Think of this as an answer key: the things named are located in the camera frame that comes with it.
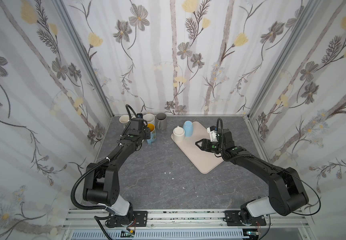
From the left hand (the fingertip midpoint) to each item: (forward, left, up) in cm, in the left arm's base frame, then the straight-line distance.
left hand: (147, 128), depth 91 cm
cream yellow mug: (+20, +2, -12) cm, 23 cm away
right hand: (-11, -32, 0) cm, 34 cm away
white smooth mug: (+2, -20, -9) cm, 22 cm away
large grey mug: (+13, -8, -7) cm, 17 cm away
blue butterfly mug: (+2, -3, -9) cm, 9 cm away
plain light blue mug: (+6, -27, -8) cm, 29 cm away
